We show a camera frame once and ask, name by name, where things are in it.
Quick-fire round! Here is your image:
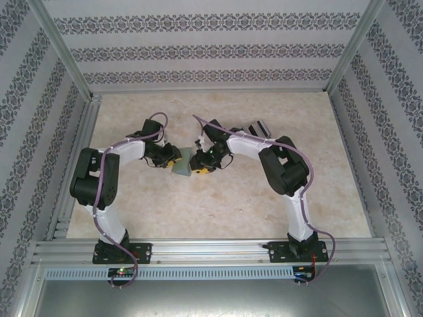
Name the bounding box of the green card holder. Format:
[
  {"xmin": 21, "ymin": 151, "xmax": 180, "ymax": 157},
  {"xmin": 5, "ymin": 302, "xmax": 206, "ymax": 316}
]
[{"xmin": 171, "ymin": 147, "xmax": 196, "ymax": 178}]

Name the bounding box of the circuit board green light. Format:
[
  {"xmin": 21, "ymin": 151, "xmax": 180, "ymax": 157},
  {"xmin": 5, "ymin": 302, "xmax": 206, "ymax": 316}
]
[{"xmin": 108, "ymin": 267, "xmax": 137, "ymax": 277}]

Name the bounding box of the grey metal panel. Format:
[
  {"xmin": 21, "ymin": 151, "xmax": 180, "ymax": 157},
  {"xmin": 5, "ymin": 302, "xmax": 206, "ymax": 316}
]
[{"xmin": 32, "ymin": 279, "xmax": 404, "ymax": 317}]

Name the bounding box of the aluminium mounting rail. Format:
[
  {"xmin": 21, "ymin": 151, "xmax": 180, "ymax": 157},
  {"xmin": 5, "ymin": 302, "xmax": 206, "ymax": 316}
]
[{"xmin": 31, "ymin": 239, "xmax": 393, "ymax": 265}]

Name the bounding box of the aluminium side rail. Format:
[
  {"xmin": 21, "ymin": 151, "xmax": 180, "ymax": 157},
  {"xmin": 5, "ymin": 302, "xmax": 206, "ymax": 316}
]
[{"xmin": 46, "ymin": 95, "xmax": 103, "ymax": 240}]

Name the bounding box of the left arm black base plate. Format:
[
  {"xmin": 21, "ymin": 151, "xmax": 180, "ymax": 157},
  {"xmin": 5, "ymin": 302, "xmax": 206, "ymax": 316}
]
[{"xmin": 92, "ymin": 242, "xmax": 153, "ymax": 265}]

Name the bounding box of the slotted grey cable duct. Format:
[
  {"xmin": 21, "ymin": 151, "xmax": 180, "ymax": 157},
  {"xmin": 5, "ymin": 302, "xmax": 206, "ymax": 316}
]
[{"xmin": 44, "ymin": 266, "xmax": 295, "ymax": 280}]

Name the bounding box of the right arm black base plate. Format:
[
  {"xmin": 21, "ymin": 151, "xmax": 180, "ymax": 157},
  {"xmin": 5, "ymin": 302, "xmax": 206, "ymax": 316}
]
[{"xmin": 268, "ymin": 240, "xmax": 330, "ymax": 264}]

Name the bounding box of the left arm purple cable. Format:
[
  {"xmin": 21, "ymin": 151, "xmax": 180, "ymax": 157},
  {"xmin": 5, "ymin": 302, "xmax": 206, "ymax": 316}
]
[{"xmin": 92, "ymin": 112, "xmax": 171, "ymax": 290}]

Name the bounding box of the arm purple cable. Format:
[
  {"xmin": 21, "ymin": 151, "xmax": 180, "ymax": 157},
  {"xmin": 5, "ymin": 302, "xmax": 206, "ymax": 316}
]
[
  {"xmin": 92, "ymin": 112, "xmax": 171, "ymax": 290},
  {"xmin": 192, "ymin": 114, "xmax": 338, "ymax": 288}
]

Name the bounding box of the left aluminium frame post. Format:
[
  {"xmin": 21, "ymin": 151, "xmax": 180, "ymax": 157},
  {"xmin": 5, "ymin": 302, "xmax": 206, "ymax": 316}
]
[{"xmin": 31, "ymin": 0, "xmax": 95, "ymax": 100}]

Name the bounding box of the aluminium frame post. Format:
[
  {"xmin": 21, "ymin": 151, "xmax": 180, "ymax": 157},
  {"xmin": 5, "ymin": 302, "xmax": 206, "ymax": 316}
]
[
  {"xmin": 31, "ymin": 0, "xmax": 95, "ymax": 100},
  {"xmin": 325, "ymin": 0, "xmax": 386, "ymax": 94}
]

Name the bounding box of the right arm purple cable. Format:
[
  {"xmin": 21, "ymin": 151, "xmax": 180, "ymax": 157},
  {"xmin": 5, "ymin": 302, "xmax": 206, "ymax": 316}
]
[{"xmin": 192, "ymin": 114, "xmax": 338, "ymax": 288}]

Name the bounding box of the right aluminium frame post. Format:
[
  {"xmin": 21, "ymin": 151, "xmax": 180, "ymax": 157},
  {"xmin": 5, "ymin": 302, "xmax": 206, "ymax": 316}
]
[{"xmin": 325, "ymin": 0, "xmax": 386, "ymax": 94}]

